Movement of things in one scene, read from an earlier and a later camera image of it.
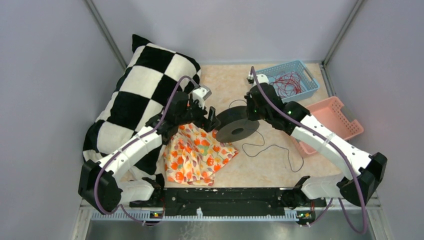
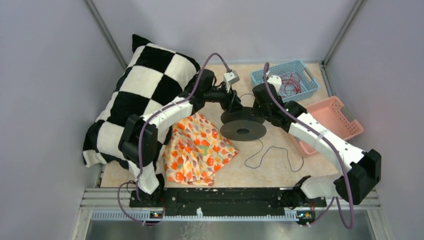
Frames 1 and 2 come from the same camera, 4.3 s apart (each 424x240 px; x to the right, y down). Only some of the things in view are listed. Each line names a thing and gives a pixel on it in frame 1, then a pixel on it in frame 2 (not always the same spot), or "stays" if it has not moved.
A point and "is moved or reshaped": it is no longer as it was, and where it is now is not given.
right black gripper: (249, 101) stays
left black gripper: (211, 122) -> (231, 102)
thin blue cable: (237, 99) is moved or reshaped
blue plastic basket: (293, 79) stays
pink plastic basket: (330, 113) stays
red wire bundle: (288, 84) stays
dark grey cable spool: (235, 125) is moved or reshaped
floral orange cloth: (192, 155) stays
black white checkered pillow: (152, 75) stays
